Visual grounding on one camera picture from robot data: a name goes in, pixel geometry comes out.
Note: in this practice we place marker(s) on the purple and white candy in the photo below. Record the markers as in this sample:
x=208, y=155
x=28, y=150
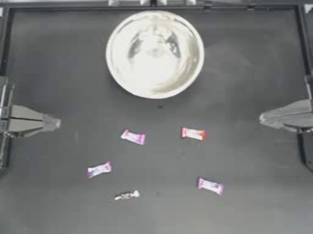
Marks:
x=99, y=169
x=210, y=186

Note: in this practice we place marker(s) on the red candy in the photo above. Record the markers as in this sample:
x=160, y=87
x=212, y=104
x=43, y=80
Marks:
x=192, y=133

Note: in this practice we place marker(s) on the pink candy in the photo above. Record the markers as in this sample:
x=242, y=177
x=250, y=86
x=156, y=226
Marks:
x=132, y=137

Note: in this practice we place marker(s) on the black and white candy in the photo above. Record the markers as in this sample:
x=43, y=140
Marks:
x=125, y=195

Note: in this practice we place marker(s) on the steel bowl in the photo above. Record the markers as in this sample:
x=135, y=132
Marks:
x=154, y=76

